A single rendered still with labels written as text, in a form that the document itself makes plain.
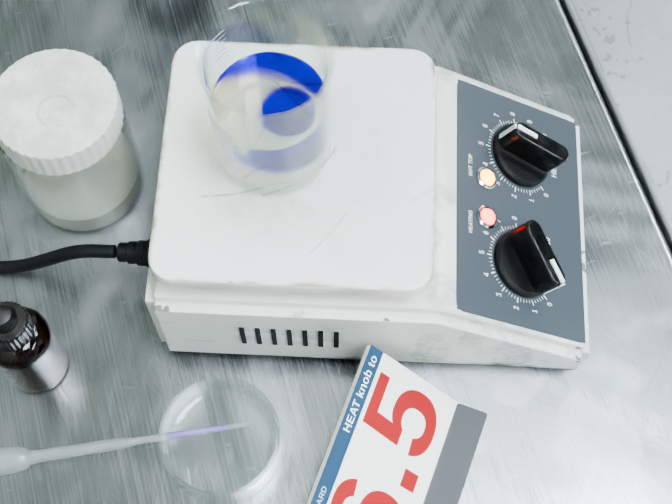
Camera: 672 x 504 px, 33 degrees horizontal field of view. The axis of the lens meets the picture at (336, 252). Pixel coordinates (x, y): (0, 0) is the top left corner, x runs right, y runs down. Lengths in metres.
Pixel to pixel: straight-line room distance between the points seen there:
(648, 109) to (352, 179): 0.20
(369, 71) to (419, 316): 0.11
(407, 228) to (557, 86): 0.18
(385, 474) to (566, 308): 0.11
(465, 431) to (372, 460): 0.05
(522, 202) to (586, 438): 0.11
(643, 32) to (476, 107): 0.15
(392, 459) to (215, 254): 0.12
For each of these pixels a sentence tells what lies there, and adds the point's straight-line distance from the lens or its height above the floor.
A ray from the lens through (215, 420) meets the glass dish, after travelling 0.54.
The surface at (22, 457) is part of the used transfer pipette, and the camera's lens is 0.54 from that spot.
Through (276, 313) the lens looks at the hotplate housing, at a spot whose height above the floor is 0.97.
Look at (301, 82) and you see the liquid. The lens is 0.47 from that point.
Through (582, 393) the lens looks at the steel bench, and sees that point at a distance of 0.56.
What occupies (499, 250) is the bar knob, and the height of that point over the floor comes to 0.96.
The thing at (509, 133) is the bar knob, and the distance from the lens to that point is 0.53.
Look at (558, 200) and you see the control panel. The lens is 0.55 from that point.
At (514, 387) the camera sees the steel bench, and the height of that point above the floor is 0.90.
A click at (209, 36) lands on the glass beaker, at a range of 0.45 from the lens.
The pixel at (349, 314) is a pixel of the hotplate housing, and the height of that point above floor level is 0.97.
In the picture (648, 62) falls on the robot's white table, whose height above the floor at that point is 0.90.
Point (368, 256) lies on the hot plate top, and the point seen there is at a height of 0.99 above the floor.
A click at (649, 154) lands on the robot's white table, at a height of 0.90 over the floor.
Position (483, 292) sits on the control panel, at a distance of 0.50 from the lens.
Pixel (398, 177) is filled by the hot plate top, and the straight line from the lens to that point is 0.49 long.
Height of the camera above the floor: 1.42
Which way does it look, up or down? 66 degrees down
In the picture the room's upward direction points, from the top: straight up
